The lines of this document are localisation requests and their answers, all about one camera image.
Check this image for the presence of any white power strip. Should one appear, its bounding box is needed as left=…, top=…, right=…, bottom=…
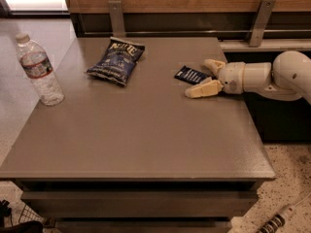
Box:
left=256, top=192, right=311, bottom=233

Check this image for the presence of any lower grey drawer front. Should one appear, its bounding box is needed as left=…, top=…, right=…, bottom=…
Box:
left=56, top=220, right=231, bottom=233

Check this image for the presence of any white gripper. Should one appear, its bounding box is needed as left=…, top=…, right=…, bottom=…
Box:
left=185, top=59, right=245, bottom=98

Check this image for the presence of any blue kettle chips bag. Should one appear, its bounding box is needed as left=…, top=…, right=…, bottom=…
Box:
left=86, top=37, right=145, bottom=86

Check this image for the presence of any clear plastic water bottle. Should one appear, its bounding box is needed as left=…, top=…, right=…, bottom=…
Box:
left=16, top=33, right=64, bottom=106

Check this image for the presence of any grey drawer cabinet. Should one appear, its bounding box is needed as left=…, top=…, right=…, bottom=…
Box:
left=1, top=38, right=275, bottom=223

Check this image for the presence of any right metal bracket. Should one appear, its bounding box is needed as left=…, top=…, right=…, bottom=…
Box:
left=249, top=0, right=276, bottom=48

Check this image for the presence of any black object on floor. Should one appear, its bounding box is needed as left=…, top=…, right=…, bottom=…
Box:
left=0, top=199, right=45, bottom=233

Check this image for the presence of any metal bracket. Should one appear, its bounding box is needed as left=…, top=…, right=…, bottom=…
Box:
left=108, top=0, right=126, bottom=38
left=249, top=0, right=276, bottom=48

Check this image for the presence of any grey drawer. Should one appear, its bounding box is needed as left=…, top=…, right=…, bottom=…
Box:
left=56, top=220, right=231, bottom=233
left=21, top=191, right=258, bottom=218

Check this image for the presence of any wire basket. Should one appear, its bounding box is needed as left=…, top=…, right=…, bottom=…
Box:
left=18, top=204, right=44, bottom=223

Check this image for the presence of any left metal bracket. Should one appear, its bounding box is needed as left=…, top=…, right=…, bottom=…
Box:
left=108, top=0, right=126, bottom=38

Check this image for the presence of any upper grey drawer front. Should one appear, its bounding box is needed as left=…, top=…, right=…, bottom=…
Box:
left=21, top=191, right=258, bottom=218

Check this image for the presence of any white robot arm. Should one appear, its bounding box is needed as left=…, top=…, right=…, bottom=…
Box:
left=185, top=50, right=311, bottom=104

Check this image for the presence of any blue rxbar blueberry bar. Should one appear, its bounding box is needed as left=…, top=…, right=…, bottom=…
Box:
left=174, top=66, right=208, bottom=84

